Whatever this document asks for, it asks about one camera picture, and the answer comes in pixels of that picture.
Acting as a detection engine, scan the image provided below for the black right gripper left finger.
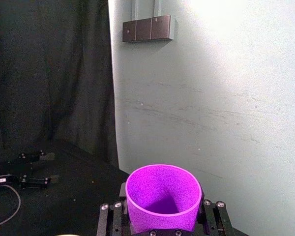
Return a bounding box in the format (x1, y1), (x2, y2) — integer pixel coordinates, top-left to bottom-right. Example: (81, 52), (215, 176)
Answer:
(96, 182), (132, 236)

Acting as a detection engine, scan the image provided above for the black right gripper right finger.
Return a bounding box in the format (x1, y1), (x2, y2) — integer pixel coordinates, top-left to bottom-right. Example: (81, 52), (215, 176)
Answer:
(197, 192), (236, 236)

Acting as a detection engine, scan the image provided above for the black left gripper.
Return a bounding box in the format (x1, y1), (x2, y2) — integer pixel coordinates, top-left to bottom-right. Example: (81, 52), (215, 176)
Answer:
(0, 149), (60, 195)

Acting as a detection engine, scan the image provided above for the pink cup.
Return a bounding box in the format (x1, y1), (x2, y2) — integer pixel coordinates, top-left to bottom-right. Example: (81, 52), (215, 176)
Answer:
(125, 164), (203, 235)

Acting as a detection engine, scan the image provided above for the black cloth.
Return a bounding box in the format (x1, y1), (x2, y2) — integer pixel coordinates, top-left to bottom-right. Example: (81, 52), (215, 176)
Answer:
(0, 0), (131, 236)

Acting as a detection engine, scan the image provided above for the dark wall junction box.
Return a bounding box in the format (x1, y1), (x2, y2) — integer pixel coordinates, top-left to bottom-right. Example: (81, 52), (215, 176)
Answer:
(122, 14), (176, 43)

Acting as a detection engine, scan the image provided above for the grey wall conduit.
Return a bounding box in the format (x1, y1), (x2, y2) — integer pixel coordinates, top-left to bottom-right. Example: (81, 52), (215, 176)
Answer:
(131, 0), (161, 21)

